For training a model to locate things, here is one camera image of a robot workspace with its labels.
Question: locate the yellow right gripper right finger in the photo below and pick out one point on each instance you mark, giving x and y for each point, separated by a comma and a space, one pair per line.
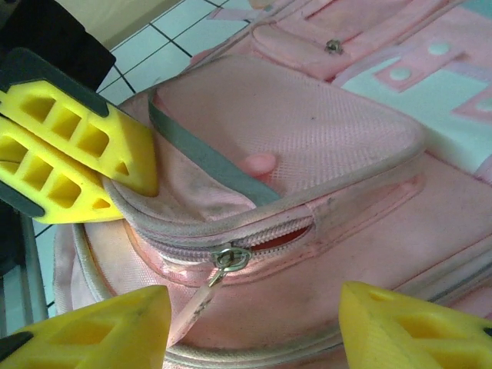
415, 334

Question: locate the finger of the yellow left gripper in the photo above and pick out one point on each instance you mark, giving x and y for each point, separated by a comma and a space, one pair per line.
127, 153
57, 184

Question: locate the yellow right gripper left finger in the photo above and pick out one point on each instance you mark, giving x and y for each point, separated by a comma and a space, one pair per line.
96, 334

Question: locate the pink student backpack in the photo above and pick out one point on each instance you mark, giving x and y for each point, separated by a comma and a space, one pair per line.
307, 153

